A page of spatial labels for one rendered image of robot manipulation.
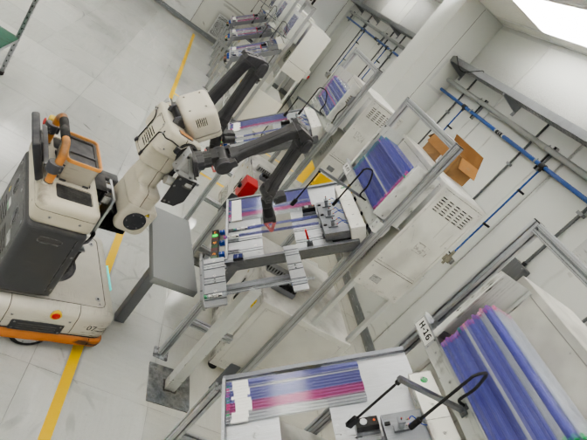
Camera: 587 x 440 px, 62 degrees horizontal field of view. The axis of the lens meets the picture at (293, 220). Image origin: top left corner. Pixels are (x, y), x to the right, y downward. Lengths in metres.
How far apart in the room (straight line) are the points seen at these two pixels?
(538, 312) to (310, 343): 1.49
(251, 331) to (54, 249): 1.19
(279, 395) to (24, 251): 1.17
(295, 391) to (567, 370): 0.90
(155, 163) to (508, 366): 1.59
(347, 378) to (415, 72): 4.32
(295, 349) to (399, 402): 1.26
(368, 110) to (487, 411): 2.68
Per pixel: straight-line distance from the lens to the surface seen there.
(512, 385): 1.60
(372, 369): 1.95
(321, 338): 2.97
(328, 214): 2.69
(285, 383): 1.92
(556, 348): 1.80
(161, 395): 2.79
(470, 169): 2.94
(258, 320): 2.82
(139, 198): 2.31
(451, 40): 5.80
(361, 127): 3.88
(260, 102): 7.10
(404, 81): 5.73
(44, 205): 2.10
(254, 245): 2.66
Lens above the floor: 1.98
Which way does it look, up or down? 21 degrees down
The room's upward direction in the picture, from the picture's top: 40 degrees clockwise
